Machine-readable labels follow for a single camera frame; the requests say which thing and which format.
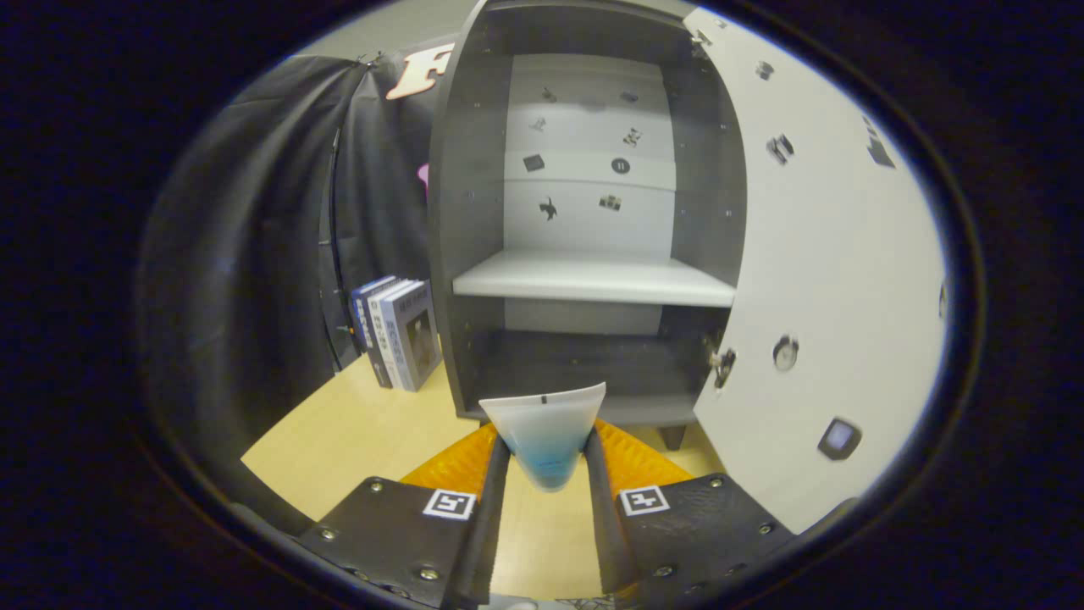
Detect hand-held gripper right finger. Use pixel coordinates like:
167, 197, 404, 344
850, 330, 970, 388
583, 419, 797, 598

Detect dark grey cabinet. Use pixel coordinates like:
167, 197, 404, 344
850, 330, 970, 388
426, 0, 748, 450

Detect white blue tube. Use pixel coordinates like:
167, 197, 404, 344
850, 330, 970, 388
478, 381, 608, 492

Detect black backdrop cloth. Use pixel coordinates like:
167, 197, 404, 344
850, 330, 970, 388
140, 34, 458, 441

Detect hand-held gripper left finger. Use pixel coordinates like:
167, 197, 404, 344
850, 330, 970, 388
296, 424, 512, 610

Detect white cabinet shelf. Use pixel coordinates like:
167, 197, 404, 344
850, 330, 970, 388
452, 247, 738, 308

